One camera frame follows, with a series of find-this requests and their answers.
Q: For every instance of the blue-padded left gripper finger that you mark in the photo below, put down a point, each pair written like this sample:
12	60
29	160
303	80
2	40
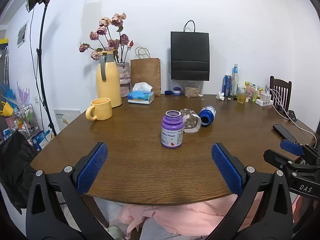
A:
56	209

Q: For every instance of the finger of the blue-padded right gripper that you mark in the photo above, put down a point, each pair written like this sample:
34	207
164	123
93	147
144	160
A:
262	209

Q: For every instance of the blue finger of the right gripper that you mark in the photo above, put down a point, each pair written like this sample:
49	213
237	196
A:
292	147

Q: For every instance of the clear floral patterned cup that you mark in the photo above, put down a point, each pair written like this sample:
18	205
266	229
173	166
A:
191	121

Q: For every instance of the purple supplement bottle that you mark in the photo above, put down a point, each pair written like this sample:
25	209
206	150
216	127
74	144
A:
172	128

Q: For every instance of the black smartphone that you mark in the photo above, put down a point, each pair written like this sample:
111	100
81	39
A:
284	133

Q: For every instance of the black charger plug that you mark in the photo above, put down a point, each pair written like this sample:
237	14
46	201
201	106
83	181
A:
292	115

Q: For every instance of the white charger power strip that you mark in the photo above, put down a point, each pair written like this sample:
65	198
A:
264	100

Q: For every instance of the dark wooden chair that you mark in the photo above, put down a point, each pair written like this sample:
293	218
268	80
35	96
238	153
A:
280	92

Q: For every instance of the colourful snack packets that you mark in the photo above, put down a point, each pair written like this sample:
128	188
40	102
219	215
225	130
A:
254	92

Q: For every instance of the black bag on floor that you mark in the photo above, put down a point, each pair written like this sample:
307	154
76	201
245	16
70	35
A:
16	171

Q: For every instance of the pink clothing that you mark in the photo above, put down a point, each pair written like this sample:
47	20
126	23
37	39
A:
190	221

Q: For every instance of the glass of yellow drink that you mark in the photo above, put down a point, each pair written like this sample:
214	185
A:
242	95

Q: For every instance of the crumpled white tissue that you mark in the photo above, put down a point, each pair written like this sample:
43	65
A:
220	96

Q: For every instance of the blue drink can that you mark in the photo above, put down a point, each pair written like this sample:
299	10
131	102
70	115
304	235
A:
226	84

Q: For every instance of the blue supplement bottle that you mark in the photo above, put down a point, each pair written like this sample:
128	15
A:
207	115

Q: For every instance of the white box on floor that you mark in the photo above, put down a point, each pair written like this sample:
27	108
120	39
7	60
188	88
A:
65	116

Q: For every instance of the yellow ceramic mug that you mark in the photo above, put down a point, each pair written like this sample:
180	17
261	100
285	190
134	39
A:
100	109

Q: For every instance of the clear jar with grains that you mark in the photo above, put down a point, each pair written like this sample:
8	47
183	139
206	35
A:
191	92

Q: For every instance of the purple white bottle lid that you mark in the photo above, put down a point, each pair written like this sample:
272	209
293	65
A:
176	91

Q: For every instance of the yellow thermos carafe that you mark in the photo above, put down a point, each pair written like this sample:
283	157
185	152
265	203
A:
107	79

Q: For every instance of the black paper bag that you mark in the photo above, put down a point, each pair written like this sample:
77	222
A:
189	55

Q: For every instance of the blue tissue box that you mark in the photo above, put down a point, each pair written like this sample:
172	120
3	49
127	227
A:
141	94

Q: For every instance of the pink ribbed vase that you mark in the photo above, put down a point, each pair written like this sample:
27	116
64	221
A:
125	78

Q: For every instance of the brown paper bag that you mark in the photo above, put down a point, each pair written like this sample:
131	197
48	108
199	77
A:
146	69

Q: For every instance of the dried pink flower bouquet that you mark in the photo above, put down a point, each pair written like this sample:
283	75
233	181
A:
110	37

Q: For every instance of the wire rack with clutter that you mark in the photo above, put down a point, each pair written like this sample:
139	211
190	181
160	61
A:
24	121

